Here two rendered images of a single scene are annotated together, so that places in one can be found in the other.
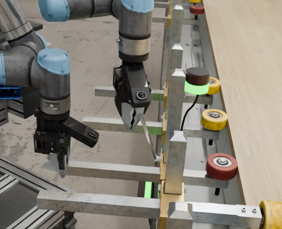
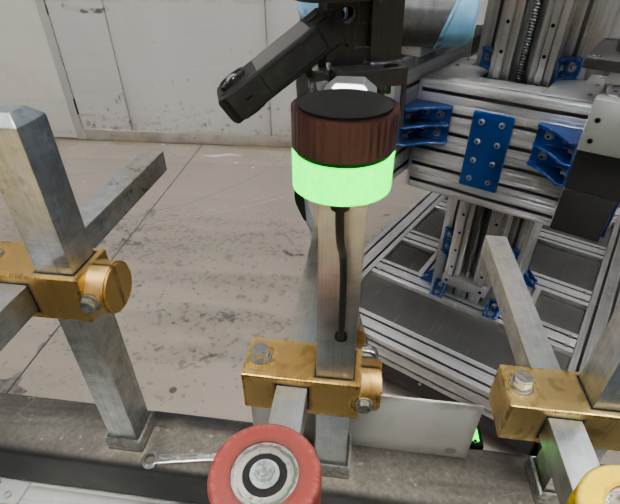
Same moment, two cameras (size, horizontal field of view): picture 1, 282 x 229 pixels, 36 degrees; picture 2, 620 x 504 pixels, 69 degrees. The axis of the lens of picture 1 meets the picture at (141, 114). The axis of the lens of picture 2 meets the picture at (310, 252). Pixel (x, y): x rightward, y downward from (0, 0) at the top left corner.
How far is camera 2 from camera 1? 112 cm
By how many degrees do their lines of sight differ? 77
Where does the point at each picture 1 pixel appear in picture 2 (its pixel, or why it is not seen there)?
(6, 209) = (504, 350)
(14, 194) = not seen: hidden behind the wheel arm
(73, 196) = (128, 172)
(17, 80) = not seen: hidden behind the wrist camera
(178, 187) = (34, 251)
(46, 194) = (148, 154)
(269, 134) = not seen: outside the picture
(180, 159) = (3, 175)
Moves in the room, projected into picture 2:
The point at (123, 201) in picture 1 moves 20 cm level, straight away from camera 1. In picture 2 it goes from (85, 212) to (263, 217)
